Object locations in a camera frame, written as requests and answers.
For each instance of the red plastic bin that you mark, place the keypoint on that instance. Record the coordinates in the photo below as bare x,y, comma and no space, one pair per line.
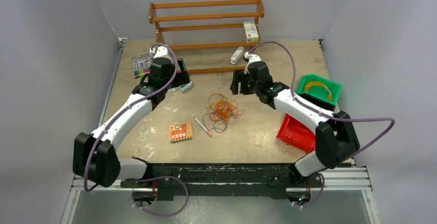
294,133

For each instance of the orange snack packet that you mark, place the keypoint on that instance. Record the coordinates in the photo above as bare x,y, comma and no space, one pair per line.
180,132

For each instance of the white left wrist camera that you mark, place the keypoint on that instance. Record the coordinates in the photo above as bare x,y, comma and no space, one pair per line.
159,52

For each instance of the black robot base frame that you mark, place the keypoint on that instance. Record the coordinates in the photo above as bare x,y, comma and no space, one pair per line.
275,180

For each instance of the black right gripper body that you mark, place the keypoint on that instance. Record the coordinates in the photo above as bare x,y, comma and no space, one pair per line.
248,87

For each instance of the red marker pen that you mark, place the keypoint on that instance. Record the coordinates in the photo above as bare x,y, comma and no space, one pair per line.
203,127

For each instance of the wooden shelf rack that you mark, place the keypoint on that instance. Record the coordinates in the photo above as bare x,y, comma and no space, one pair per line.
155,19

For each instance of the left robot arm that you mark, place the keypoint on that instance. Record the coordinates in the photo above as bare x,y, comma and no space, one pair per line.
95,154

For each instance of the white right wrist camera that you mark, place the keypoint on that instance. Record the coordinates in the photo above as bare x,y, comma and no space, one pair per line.
251,58

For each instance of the white cardboard box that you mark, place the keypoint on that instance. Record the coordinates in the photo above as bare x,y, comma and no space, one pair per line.
251,32

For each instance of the marker pen set pack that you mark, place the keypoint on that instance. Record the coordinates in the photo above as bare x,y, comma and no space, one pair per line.
141,65

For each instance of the aluminium rail frame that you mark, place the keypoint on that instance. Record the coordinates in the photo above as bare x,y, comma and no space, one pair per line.
95,158

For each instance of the black plastic bin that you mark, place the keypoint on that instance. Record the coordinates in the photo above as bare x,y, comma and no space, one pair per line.
318,102

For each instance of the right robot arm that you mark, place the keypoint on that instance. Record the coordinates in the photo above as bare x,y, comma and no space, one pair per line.
335,136

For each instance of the blue toothbrush blister pack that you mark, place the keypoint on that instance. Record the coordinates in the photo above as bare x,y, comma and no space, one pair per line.
174,89

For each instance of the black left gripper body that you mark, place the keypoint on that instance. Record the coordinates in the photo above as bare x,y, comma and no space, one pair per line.
181,79

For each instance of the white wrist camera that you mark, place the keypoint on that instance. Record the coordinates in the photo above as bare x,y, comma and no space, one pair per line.
251,58
159,52

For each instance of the green plastic bin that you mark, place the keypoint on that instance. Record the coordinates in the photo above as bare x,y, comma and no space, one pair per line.
319,87

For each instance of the white stapler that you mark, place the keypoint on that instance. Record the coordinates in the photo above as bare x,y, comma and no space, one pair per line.
239,52

